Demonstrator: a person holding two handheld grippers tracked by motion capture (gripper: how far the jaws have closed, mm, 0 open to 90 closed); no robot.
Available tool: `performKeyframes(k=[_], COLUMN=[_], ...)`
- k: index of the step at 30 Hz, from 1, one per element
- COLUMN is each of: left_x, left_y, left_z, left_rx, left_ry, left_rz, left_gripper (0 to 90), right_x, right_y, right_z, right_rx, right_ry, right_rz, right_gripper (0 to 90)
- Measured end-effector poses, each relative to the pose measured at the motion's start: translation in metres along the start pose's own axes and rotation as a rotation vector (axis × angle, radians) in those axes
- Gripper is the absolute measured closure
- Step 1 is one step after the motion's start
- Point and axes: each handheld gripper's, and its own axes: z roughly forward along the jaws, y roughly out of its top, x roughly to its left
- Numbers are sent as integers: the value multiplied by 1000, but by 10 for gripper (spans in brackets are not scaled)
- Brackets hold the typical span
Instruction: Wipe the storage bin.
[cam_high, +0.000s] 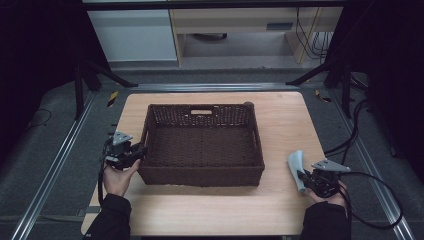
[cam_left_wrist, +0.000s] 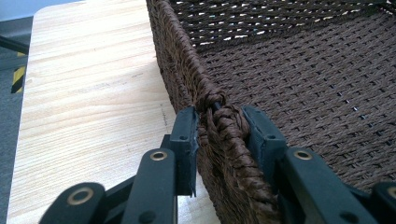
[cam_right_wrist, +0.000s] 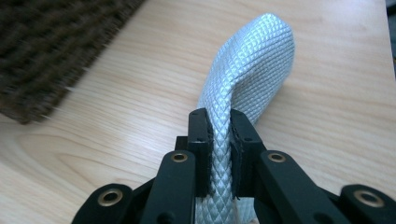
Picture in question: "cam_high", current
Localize white cabinet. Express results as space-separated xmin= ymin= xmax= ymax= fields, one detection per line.
xmin=86 ymin=9 xmax=178 ymax=63

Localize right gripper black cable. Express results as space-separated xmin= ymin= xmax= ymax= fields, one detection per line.
xmin=339 ymin=170 xmax=404 ymax=230

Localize hanging black cables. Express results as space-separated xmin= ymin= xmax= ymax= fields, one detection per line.
xmin=295 ymin=7 xmax=334 ymax=64

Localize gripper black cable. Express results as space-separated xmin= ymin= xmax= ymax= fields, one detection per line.
xmin=97 ymin=138 xmax=116 ymax=205
xmin=339 ymin=170 xmax=404 ymax=230

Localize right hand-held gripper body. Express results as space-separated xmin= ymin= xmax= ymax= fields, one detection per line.
xmin=304 ymin=158 xmax=352 ymax=198

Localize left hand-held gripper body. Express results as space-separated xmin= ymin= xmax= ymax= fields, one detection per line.
xmin=102 ymin=130 xmax=143 ymax=171

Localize light blue cloth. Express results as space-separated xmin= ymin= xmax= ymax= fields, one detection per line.
xmin=287 ymin=149 xmax=308 ymax=193

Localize aluminium floor rail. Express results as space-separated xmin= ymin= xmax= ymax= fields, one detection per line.
xmin=328 ymin=89 xmax=416 ymax=240
xmin=128 ymin=82 xmax=299 ymax=93
xmin=9 ymin=91 xmax=98 ymax=240

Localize person's left hand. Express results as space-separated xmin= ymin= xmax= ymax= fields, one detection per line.
xmin=102 ymin=159 xmax=142 ymax=198

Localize black metal stand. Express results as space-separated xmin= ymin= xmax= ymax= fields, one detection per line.
xmin=285 ymin=53 xmax=369 ymax=119
xmin=73 ymin=56 xmax=139 ymax=121

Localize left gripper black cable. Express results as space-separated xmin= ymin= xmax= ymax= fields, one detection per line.
xmin=97 ymin=138 xmax=116 ymax=205

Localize yellow black striped tape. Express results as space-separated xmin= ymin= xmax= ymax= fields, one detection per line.
xmin=106 ymin=90 xmax=119 ymax=108
xmin=314 ymin=89 xmax=333 ymax=104

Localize brown woven basket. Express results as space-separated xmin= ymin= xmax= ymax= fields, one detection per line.
xmin=137 ymin=102 xmax=266 ymax=188

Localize dark curtain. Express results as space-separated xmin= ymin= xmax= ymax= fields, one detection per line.
xmin=0 ymin=0 xmax=108 ymax=164
xmin=333 ymin=0 xmax=424 ymax=184

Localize grey tape strip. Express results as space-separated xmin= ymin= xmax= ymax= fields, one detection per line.
xmin=77 ymin=205 xmax=102 ymax=218

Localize person's right hand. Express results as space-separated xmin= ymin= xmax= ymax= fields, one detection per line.
xmin=304 ymin=181 xmax=349 ymax=209

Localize thin black floor cable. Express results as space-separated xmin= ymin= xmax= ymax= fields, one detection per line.
xmin=28 ymin=108 xmax=53 ymax=129

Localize thick black floor cables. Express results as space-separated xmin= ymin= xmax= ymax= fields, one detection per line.
xmin=323 ymin=98 xmax=371 ymax=164

